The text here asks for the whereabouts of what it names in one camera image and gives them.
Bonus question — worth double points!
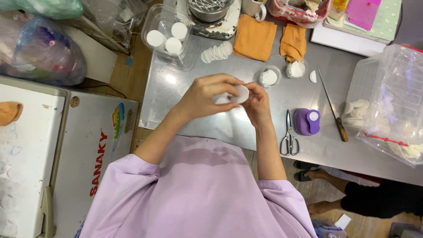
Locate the person's right hand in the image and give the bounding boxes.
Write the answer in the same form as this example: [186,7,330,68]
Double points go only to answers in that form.
[241,82,273,129]

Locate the person's left hand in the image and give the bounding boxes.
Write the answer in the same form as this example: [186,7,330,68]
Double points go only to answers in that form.
[174,73,246,121]

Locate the small clear cup white filling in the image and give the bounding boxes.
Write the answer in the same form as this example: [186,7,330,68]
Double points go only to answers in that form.
[213,85,250,106]

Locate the clear cup with flat white round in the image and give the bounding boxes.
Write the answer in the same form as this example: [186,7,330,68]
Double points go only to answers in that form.
[258,65,282,88]

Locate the metal scissors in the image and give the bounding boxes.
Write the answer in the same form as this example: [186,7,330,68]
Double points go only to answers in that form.
[280,109,301,157]

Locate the purple paper punch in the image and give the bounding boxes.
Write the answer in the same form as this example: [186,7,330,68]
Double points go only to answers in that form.
[293,108,321,136]

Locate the row of white thin rounds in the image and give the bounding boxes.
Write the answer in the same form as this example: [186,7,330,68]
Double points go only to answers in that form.
[200,41,234,64]

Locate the clear cup with crumpled white filling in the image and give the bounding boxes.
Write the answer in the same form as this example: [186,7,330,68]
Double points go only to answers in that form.
[285,59,308,79]

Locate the white round disc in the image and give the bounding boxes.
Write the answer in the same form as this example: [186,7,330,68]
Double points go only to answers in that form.
[171,22,188,41]
[146,30,166,49]
[165,37,182,55]

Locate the clear plastic food container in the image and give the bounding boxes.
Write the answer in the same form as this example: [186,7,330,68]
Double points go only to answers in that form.
[141,3,198,71]

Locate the large orange cloth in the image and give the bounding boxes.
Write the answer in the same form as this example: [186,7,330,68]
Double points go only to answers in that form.
[233,14,278,62]

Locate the white kitchen scale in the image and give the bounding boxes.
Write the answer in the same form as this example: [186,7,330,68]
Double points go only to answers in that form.
[187,0,242,40]

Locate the small crumpled orange cloth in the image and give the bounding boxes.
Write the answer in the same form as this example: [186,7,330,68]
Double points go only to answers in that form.
[280,23,307,63]

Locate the black sandal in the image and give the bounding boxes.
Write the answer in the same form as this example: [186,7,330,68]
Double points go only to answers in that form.
[293,160,321,182]

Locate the metal bowl with whisk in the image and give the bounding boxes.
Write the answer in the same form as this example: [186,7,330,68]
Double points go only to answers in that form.
[184,0,234,23]

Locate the lilac sweater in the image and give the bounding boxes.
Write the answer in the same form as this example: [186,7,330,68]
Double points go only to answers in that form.
[79,135,318,238]

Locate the white mug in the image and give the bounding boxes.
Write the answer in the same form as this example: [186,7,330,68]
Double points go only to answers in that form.
[241,0,267,22]

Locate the clear storage box with white pieces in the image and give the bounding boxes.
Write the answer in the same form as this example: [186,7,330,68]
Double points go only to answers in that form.
[341,54,384,130]

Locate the red basket in plastic wrap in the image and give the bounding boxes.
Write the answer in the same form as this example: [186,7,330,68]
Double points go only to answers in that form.
[266,0,332,28]

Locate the white flat board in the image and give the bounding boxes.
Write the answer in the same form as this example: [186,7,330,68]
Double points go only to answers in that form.
[61,24,118,84]

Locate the heap of clear plastic bags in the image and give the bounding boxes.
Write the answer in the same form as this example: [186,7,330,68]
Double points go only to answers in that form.
[81,0,148,53]

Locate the stack of coloured paper sheets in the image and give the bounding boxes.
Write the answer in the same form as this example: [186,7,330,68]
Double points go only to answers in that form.
[311,0,403,57]

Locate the clear plastic bag red tie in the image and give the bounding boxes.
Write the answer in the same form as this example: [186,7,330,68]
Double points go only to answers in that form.
[356,44,423,167]

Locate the white paper slip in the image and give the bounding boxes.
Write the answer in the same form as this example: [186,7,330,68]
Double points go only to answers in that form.
[334,214,352,231]

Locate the white chest freezer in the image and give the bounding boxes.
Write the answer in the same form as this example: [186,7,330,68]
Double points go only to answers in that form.
[0,75,139,238]

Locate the plastic bag with coloured contents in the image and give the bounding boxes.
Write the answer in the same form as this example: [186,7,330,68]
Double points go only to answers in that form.
[0,16,88,87]

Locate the green plastic bag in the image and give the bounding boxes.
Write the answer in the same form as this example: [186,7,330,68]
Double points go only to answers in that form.
[0,0,84,20]

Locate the orange cloth on freezer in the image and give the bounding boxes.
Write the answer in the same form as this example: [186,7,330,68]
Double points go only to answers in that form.
[0,101,24,127]

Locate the long knife wooden handle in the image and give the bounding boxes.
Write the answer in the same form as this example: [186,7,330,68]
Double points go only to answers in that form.
[317,66,349,143]

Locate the black cable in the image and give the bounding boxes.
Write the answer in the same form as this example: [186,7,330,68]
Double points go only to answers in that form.
[81,84,127,99]

